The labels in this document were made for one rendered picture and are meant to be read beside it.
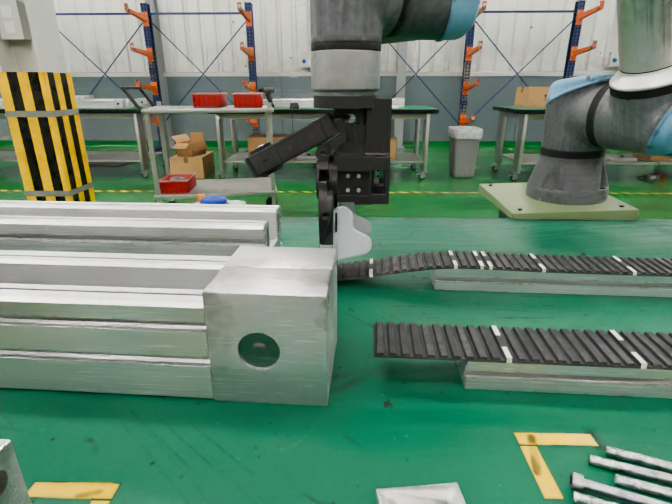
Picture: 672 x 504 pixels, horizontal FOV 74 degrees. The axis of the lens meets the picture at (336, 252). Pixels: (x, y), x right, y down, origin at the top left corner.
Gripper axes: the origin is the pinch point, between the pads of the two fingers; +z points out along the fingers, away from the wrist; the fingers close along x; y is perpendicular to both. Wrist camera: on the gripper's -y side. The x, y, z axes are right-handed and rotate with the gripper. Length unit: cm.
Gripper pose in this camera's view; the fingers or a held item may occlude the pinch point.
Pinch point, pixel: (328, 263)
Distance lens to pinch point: 56.3
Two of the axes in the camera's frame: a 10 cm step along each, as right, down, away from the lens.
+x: 0.8, -3.5, 9.3
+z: 0.0, 9.4, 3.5
